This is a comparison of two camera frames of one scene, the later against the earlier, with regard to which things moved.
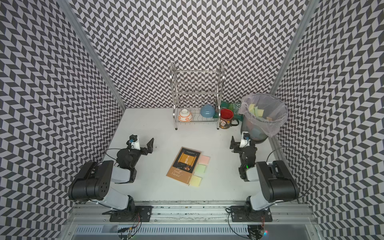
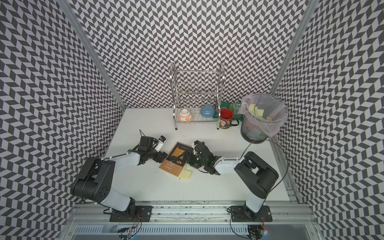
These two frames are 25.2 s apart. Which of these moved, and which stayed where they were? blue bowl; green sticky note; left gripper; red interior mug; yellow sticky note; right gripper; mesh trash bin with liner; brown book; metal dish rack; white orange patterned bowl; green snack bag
Moved: green sticky note; left gripper; brown book; right gripper; yellow sticky note
Stayed: metal dish rack; green snack bag; blue bowl; white orange patterned bowl; red interior mug; mesh trash bin with liner
